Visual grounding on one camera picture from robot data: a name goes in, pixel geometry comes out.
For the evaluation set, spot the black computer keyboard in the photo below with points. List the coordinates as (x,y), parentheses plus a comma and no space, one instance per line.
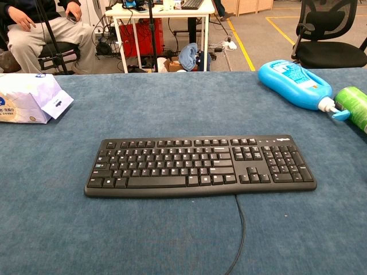
(200,166)

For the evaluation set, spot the blue table cloth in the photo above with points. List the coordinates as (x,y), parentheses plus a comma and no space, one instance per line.
(143,114)

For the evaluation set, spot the cardboard box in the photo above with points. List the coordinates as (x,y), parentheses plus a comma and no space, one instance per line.
(172,64)

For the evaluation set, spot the blue cloth bundle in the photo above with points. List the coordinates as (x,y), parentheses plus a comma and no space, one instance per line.
(189,55)

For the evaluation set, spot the white power strip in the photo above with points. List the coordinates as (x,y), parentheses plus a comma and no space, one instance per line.
(230,45)

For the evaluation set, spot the red cabinet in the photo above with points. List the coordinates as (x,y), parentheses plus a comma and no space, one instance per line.
(142,37)

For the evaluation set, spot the blue detergent pump bottle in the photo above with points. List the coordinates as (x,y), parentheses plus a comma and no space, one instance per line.
(289,83)

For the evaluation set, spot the white desk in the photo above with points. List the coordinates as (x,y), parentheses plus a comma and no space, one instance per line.
(160,13)

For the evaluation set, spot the black chair under person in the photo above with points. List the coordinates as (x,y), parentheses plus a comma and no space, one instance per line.
(60,51)

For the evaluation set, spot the white tissue paper pack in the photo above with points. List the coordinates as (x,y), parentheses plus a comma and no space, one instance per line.
(23,98)

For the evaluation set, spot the black tripod stand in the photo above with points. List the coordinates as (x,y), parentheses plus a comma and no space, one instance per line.
(51,37)

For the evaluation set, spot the green cylindrical can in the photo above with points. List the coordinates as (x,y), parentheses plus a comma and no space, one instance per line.
(354,106)

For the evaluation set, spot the seated person in grey trousers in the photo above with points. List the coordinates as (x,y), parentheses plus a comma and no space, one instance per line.
(43,31)

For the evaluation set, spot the black mesh office chair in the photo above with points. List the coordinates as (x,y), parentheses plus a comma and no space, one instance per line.
(329,37)

